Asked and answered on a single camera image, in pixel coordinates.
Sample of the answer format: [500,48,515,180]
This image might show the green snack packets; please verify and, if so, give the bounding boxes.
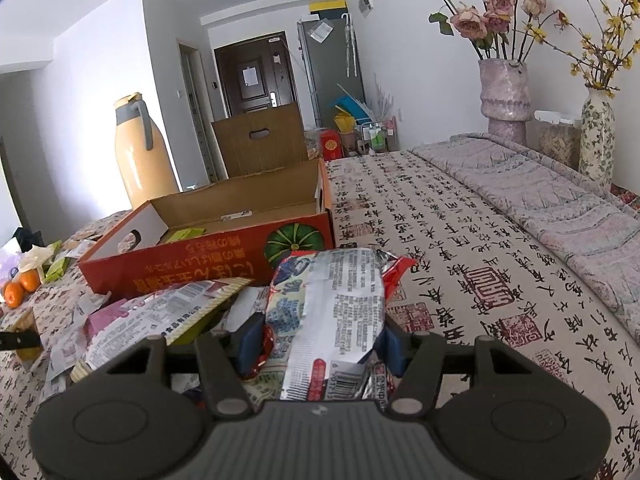
[42,255,76,283]

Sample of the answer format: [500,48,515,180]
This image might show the blue plastic item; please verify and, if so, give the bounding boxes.
[327,92,368,116]

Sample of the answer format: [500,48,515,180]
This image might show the dark brown door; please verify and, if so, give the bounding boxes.
[214,31,301,118]

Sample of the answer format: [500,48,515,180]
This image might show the yellow thermos jug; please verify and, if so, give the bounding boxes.
[114,92,181,211]

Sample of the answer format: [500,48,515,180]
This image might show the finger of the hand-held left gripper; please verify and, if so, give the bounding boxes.
[0,331,41,352]

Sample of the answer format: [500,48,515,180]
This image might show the wire storage rack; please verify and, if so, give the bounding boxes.
[355,120,398,153]

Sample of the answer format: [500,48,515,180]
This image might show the yellow-edged white snack packet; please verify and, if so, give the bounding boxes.
[87,277,253,368]

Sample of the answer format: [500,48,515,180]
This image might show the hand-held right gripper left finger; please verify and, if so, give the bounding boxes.
[94,313,266,421]

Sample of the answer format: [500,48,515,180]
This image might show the yellow black box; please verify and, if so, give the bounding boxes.
[308,0,347,21]

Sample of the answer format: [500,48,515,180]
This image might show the orange cardboard box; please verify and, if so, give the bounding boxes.
[77,157,336,301]

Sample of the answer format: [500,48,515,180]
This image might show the clear jar of nuts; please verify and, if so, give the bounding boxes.
[532,110,583,171]

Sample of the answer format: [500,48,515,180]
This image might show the red gift box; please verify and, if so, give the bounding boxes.
[320,129,343,161]

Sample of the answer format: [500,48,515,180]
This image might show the white folded umbrella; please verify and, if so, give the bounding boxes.
[340,14,358,78]

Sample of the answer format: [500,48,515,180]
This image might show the pink textured vase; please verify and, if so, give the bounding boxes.
[477,58,533,148]

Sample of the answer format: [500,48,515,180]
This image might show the lavender plastic bag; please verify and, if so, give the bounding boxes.
[0,250,23,281]

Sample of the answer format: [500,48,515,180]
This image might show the yellow blossom branches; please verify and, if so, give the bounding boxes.
[555,0,640,98]

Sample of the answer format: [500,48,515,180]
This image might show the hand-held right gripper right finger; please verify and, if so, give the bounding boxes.
[372,317,546,423]

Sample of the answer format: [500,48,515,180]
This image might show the dark bag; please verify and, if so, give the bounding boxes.
[12,227,46,253]

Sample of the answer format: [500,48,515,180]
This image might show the grey refrigerator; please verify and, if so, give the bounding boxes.
[297,17,366,128]

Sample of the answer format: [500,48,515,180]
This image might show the silver red snack packet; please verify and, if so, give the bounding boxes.
[257,247,418,403]

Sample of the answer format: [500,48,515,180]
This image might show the white floral vase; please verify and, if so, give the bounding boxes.
[579,86,616,193]

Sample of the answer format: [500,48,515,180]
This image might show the white pink snack packet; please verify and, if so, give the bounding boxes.
[47,292,151,386]

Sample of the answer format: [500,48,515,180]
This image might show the folded pale quilt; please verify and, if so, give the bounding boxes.
[407,132,640,346]

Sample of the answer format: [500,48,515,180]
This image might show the dried pink roses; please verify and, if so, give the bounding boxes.
[397,0,571,61]

